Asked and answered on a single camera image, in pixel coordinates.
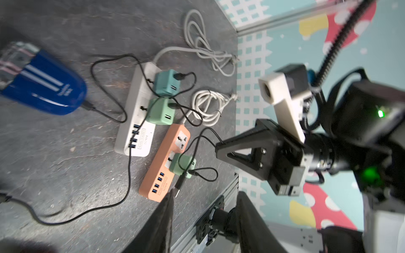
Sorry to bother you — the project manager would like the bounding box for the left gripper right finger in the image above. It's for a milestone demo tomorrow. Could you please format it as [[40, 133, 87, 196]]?
[[236, 191, 286, 253]]

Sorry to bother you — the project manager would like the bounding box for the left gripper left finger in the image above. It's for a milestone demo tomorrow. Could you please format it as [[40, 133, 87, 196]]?
[[123, 190, 175, 253]]

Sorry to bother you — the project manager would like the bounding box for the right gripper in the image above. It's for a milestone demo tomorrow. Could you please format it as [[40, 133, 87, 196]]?
[[215, 119, 313, 196]]

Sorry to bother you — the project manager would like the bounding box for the orange power strip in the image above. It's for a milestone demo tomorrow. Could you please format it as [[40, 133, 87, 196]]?
[[138, 124, 190, 202]]

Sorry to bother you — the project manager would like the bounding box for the long black charging cable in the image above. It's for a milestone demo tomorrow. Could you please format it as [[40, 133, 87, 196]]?
[[173, 127, 226, 198]]

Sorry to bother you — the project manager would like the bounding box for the green charger adapter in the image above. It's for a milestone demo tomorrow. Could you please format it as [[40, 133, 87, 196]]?
[[154, 70, 180, 96], [146, 98, 175, 125], [169, 153, 196, 179]]

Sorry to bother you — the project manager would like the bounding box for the white power strip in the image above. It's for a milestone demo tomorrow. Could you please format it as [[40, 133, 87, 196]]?
[[114, 62, 161, 157]]

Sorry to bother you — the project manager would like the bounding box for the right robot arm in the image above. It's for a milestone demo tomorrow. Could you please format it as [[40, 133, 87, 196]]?
[[209, 1, 405, 253]]

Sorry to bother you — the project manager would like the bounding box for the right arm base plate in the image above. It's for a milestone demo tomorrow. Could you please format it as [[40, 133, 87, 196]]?
[[195, 195, 239, 246]]

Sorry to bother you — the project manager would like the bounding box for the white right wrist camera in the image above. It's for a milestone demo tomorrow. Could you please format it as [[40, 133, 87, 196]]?
[[258, 64, 312, 143]]

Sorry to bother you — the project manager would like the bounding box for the white power strip cord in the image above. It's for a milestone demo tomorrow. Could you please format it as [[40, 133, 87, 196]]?
[[152, 8, 238, 78]]

